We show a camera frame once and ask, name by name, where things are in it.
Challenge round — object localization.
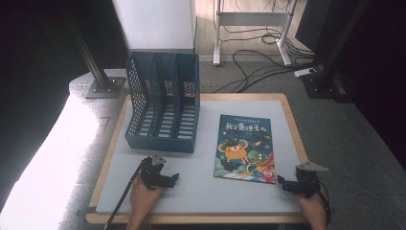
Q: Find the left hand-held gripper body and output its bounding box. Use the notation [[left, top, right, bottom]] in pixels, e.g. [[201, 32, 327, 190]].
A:
[[139, 154, 171, 191]]

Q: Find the white metal stand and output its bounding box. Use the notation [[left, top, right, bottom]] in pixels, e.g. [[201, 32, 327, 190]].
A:
[[212, 0, 300, 67]]

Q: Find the colourful children's picture book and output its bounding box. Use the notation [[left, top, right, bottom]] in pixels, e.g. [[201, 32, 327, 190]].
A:
[[213, 113, 278, 185]]

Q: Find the black metal stand with base plate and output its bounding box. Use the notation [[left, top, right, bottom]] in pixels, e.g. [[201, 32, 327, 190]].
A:
[[60, 0, 127, 100]]

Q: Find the person's right hand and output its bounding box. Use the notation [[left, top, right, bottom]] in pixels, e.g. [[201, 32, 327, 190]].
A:
[[294, 191, 327, 219]]

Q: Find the person's left hand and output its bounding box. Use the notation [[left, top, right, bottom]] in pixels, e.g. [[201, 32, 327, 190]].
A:
[[128, 174, 166, 216]]

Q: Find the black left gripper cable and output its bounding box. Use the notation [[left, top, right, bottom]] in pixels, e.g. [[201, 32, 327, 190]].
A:
[[102, 158, 146, 230]]

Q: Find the white upright panel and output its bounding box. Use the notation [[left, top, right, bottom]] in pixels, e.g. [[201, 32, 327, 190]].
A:
[[111, 0, 197, 54]]

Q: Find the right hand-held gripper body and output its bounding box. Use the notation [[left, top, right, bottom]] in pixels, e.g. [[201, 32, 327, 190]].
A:
[[294, 160, 330, 198]]

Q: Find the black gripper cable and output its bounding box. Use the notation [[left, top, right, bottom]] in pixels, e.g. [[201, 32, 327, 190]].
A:
[[102, 158, 146, 230], [317, 180, 333, 226]]

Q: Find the white power strip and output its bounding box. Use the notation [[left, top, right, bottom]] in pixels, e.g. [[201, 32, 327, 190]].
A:
[[293, 67, 318, 79]]

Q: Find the bundle of black floor cables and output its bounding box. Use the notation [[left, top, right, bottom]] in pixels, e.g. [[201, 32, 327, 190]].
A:
[[212, 0, 322, 94]]

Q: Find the blue plastic file rack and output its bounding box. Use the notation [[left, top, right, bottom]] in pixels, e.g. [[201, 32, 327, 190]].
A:
[[124, 51, 201, 154]]

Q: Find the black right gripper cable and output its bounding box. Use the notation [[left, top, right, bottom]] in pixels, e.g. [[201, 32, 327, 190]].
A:
[[317, 180, 333, 226]]

